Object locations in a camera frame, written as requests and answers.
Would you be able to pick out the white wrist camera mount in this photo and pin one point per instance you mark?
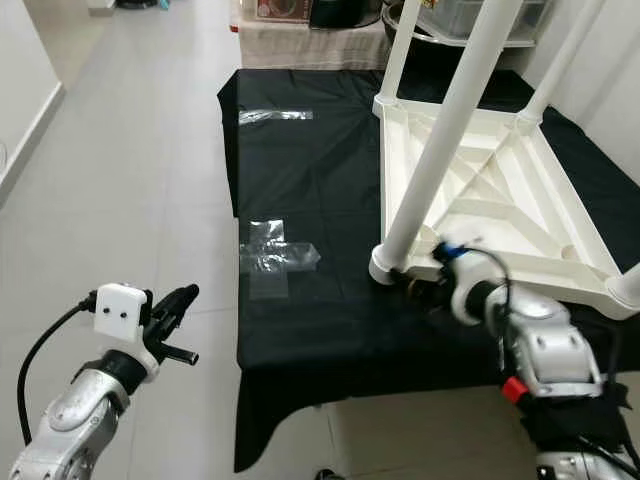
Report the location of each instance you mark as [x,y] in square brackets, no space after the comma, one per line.
[468,292]
[122,312]

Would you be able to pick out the black round floor device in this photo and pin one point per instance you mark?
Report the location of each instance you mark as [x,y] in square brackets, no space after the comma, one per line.
[140,3]

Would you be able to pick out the beige woven cloth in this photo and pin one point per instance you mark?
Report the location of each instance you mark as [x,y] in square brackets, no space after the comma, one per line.
[310,45]

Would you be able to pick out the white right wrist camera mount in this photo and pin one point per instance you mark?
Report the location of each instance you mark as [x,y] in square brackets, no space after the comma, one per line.
[468,292]

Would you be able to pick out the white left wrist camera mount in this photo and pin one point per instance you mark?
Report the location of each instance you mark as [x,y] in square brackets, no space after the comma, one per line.
[122,312]

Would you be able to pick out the white box with red edge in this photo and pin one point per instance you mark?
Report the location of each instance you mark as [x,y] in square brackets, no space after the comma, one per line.
[233,15]

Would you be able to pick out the colourful printed box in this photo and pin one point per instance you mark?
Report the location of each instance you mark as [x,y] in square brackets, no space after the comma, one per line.
[280,8]

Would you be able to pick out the clear plastic storage box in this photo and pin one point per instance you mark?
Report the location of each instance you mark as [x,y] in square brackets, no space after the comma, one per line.
[460,15]

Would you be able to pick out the black bag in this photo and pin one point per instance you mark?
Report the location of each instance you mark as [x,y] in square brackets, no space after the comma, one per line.
[345,10]

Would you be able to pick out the black table cloth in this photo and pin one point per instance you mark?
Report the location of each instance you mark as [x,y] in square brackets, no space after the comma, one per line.
[310,340]

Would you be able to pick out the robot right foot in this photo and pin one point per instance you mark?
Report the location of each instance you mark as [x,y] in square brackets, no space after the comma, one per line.
[325,475]

